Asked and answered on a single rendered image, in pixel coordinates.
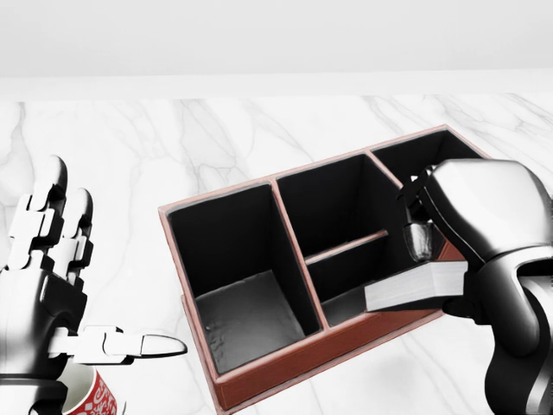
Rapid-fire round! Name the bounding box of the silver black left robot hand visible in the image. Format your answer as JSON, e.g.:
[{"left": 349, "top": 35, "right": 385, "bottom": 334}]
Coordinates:
[{"left": 0, "top": 155, "right": 188, "bottom": 382}]

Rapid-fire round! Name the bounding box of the book with white pages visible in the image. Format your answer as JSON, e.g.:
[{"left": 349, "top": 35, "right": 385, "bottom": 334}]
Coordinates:
[{"left": 364, "top": 235, "right": 470, "bottom": 314}]

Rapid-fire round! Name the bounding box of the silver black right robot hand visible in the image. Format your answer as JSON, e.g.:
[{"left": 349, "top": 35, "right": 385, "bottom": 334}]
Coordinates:
[{"left": 396, "top": 158, "right": 553, "bottom": 358}]

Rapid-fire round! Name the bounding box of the red white patterned mug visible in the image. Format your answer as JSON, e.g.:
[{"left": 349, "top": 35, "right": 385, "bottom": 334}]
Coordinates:
[{"left": 54, "top": 365, "right": 127, "bottom": 415}]

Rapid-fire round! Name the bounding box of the red-brown desk caddy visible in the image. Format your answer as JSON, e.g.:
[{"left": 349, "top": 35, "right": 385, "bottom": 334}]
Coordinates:
[{"left": 157, "top": 124, "right": 492, "bottom": 412}]

